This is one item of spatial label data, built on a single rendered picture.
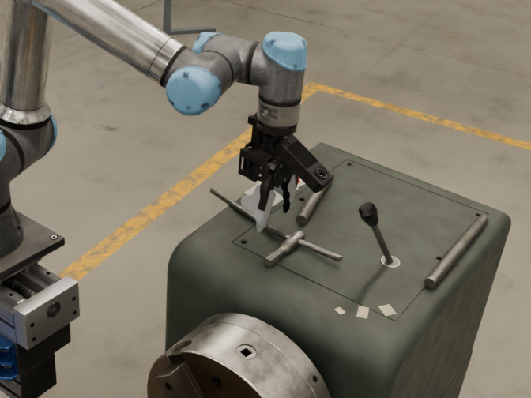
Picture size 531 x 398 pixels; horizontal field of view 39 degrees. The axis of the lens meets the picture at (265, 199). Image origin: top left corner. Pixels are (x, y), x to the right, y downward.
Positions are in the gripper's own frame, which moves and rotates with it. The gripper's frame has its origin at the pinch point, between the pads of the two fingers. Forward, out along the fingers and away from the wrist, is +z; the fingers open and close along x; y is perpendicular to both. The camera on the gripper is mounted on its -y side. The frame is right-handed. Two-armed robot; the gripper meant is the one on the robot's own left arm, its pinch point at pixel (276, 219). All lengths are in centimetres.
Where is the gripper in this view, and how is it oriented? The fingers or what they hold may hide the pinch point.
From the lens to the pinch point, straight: 143.2
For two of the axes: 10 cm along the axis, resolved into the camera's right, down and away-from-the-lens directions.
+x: -5.7, 3.9, -7.3
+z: -0.9, 8.5, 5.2
